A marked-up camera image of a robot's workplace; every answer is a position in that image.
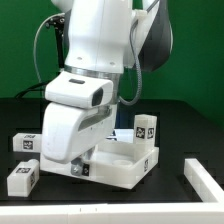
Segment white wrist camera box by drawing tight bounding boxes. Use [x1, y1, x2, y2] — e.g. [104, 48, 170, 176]
[45, 71, 114, 109]

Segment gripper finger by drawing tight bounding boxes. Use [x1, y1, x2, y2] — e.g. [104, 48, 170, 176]
[71, 158, 90, 176]

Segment black base cables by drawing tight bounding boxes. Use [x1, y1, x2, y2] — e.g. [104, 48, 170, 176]
[14, 81, 51, 100]

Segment white square tabletop tray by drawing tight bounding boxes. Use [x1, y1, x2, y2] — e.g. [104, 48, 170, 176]
[40, 140, 159, 189]

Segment black camera on stand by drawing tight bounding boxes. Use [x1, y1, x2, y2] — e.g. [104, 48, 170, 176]
[45, 13, 65, 29]

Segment black camera stand pole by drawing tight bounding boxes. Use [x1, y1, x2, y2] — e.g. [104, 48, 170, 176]
[55, 26, 64, 69]

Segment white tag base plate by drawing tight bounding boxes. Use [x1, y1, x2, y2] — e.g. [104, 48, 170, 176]
[107, 129, 134, 143]

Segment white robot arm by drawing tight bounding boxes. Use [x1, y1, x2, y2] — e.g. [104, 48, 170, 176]
[41, 0, 173, 174]

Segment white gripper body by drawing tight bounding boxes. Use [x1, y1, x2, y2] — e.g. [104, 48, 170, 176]
[42, 103, 117, 164]

